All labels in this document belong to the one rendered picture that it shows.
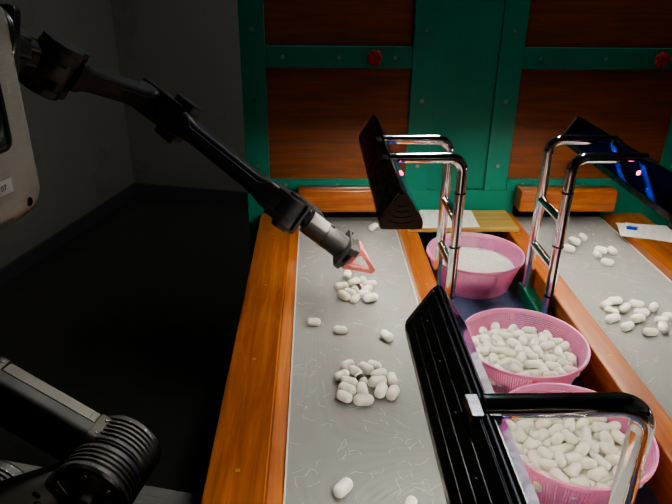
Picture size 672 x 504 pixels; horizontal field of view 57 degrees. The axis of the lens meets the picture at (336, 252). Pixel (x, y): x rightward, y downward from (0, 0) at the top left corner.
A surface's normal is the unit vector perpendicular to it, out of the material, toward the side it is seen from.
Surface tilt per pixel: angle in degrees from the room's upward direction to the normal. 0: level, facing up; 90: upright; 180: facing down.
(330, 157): 90
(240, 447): 0
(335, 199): 90
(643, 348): 0
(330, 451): 0
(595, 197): 90
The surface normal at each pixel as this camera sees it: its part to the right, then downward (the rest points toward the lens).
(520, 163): 0.03, 0.43
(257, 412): 0.01, -0.90
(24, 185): 0.98, 0.09
